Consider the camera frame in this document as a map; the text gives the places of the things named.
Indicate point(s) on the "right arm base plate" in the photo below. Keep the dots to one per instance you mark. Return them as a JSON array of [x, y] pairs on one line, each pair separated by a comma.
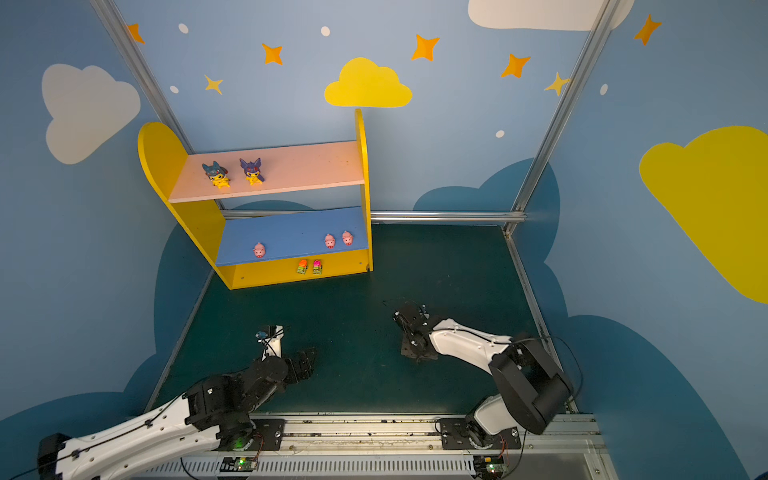
[[463, 434]]

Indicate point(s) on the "controller board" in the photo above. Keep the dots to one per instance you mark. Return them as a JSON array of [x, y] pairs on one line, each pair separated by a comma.
[[238, 465], [489, 467]]

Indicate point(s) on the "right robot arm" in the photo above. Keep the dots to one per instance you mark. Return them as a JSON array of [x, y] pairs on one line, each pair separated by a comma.
[[532, 387]]

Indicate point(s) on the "left controller board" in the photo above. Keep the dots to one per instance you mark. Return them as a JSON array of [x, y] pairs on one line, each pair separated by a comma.
[[238, 465]]

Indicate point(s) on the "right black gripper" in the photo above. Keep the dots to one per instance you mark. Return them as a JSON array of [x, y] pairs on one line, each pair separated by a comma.
[[411, 330]]

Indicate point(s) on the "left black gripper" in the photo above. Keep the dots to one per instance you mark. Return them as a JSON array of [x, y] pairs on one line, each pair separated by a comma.
[[294, 366]]

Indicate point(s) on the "purple creature toy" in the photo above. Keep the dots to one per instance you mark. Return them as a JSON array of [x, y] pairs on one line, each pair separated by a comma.
[[252, 171]]

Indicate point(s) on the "pink pig toy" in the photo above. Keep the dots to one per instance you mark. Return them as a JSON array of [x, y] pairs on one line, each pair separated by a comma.
[[347, 237], [329, 240], [259, 250]]

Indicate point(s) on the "right controller board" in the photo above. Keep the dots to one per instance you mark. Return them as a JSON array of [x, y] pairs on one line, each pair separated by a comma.
[[489, 467]]

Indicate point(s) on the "yellow toy shelf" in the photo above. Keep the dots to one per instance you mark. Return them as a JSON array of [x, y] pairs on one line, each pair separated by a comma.
[[226, 239]]

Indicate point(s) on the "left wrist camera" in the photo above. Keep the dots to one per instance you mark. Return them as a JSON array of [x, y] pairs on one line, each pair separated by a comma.
[[270, 340]]

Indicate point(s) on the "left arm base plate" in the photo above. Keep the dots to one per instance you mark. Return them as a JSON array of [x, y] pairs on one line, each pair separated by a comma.
[[265, 434]]

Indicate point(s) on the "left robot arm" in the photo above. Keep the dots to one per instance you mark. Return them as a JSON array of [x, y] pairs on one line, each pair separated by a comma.
[[213, 414]]

